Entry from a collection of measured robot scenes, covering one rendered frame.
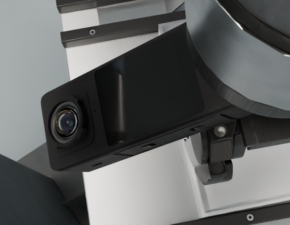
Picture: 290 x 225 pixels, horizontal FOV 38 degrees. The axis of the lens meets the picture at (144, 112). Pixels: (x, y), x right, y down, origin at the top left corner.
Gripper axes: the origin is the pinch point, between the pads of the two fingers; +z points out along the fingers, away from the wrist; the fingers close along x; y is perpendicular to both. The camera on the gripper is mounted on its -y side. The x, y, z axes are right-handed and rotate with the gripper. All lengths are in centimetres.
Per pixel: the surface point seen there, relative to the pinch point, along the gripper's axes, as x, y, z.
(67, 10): 25.9, -11.0, 20.8
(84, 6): 25.9, -8.4, 20.6
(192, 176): -1.2, 1.6, 18.7
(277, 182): -3.7, 12.5, 21.4
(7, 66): 60, -47, 110
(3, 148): 29, -51, 110
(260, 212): -6.9, 9.0, 19.6
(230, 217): -6.8, 5.3, 19.6
